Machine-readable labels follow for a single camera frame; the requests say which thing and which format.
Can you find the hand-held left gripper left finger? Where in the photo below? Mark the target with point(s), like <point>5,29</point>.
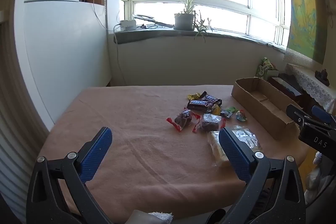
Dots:
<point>97,150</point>

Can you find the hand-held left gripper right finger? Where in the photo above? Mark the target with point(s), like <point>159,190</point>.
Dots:
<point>233,150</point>

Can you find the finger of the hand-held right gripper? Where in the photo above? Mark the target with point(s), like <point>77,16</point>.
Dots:
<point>321,113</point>
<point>295,111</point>

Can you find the clear bread packet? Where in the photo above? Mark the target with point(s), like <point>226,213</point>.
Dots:
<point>214,146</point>

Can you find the red-ended clear brownie packet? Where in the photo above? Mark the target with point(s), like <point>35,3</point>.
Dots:
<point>182,119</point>
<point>210,124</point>

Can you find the round colourful candy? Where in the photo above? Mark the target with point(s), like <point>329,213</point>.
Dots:
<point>241,115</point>

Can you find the teal candy wrapper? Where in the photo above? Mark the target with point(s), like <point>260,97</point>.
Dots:
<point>225,113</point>

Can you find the long cardboard box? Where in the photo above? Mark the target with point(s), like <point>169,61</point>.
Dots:
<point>252,103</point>

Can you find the yellow candy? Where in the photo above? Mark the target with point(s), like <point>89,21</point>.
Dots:
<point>215,109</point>

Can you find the brown chocolate bar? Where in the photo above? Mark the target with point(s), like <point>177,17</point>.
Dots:
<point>211,99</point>
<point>199,103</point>

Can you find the yellow candy wrapper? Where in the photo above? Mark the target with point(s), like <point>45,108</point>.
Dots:
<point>193,96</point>

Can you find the white fuzzy cloth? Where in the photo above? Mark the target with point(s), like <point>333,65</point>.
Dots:
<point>317,158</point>

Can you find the dark red box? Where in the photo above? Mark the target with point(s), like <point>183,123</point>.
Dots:
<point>286,85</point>

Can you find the white lace cloth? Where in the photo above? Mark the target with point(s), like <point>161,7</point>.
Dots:
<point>309,82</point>

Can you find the dark teapot figurine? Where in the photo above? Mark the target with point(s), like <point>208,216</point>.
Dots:
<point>323,75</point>

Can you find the green paper bag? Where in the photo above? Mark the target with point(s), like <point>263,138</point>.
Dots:
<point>265,67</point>

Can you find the white towel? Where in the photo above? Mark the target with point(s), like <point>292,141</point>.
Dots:
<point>160,216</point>

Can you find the white cabinet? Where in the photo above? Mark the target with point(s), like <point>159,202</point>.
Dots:
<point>60,43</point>

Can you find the small windowsill figurine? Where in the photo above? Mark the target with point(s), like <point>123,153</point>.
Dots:
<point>209,22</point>

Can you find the white plastic box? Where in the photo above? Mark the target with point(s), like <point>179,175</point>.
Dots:
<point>128,24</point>

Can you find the potted spider plant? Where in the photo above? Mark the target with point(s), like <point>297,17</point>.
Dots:
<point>185,16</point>

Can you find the landscape wall poster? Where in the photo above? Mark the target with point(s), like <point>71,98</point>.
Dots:
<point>302,16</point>

